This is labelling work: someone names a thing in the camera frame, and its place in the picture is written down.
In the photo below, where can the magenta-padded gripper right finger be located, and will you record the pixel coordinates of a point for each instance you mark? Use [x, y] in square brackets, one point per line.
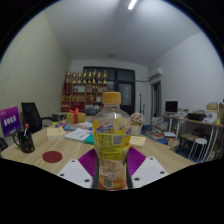
[150, 171]

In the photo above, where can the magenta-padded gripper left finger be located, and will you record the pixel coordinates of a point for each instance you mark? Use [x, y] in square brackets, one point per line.
[75, 171]

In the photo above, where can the yellow-capped clear drink bottle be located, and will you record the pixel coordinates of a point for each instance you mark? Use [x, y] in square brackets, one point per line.
[111, 140]

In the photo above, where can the flat round red coaster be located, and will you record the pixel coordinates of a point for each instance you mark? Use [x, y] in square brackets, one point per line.
[52, 156]

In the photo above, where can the yellow notepad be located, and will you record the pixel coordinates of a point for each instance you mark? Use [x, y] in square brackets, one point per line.
[138, 141]
[55, 132]

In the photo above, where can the teal book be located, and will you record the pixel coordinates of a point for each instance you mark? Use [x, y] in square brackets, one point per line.
[89, 139]

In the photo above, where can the white open booklet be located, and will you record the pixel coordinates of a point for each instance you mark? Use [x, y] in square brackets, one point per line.
[77, 134]

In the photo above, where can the blue book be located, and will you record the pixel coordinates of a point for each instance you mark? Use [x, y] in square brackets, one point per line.
[69, 127]

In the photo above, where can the stack of books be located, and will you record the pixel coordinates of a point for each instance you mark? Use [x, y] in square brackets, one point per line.
[159, 126]

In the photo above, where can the pink flowers in white pot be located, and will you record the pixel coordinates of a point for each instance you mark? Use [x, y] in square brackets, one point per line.
[137, 121]

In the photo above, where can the yellow gift box red ribbon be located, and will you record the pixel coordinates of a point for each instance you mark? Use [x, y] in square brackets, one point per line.
[76, 117]

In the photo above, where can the black mug with coloured dots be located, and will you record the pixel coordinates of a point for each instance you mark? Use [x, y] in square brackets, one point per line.
[26, 144]

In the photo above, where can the white round stool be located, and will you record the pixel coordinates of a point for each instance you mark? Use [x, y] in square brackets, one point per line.
[200, 141]

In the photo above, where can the small white table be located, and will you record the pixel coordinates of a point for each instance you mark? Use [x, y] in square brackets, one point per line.
[58, 115]

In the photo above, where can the red-tipped stirrer stick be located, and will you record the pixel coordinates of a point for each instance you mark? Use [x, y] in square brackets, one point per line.
[26, 126]

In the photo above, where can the wooden side desk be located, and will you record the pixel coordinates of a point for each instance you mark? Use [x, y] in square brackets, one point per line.
[196, 122]

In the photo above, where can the computer monitor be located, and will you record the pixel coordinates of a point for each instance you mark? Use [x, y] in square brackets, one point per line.
[171, 106]

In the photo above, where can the black bag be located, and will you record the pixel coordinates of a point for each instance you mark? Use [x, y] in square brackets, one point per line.
[196, 116]

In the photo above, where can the black office chair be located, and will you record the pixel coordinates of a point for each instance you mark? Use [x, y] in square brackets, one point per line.
[30, 115]

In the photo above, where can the wooden shelf unit with trophies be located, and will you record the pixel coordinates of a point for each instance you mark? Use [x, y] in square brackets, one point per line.
[83, 95]

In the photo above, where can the black chair backrest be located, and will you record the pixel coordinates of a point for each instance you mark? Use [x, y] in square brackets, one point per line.
[2, 144]

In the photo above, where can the purple sign with white print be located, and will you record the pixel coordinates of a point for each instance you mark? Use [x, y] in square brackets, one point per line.
[10, 120]

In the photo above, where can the cardboard box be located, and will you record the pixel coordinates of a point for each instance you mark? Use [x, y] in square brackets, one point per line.
[212, 106]

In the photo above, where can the ceiling tube light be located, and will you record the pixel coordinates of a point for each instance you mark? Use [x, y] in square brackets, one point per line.
[132, 4]

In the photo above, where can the white wall air conditioner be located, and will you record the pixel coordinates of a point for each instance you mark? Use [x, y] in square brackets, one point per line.
[156, 74]

